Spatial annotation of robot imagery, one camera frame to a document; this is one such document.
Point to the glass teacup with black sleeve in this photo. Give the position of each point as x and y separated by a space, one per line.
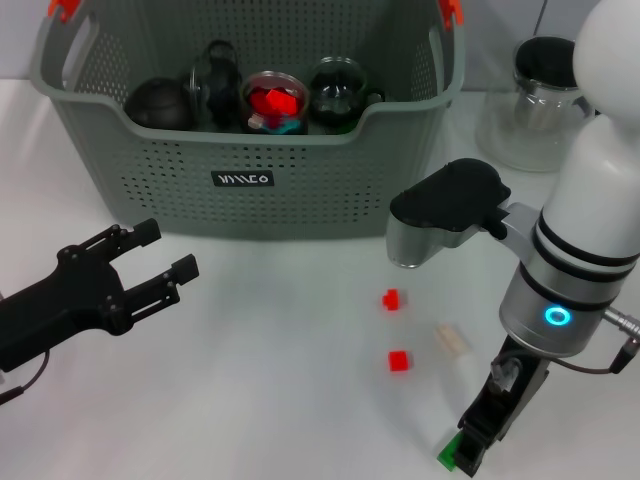
335 97
250 95

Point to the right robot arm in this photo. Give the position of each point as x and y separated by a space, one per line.
590 175

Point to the black lidded glass jar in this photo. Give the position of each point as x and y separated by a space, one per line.
222 90

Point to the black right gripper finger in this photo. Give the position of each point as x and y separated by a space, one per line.
492 442
470 450

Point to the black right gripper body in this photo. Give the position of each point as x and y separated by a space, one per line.
510 395

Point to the grey perforated storage basket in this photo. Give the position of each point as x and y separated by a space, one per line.
300 190

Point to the white building block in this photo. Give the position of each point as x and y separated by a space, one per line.
450 340
256 121

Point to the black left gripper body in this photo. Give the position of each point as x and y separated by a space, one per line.
60 305

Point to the teal building block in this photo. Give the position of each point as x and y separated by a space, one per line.
282 127

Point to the small red building block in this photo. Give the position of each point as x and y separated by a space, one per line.
398 361
391 299

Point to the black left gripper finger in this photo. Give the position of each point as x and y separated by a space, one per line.
132 235
160 290

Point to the dark clay teapot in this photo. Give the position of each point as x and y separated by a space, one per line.
155 107

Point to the glass carafe with black lid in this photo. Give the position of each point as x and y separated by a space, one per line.
535 65

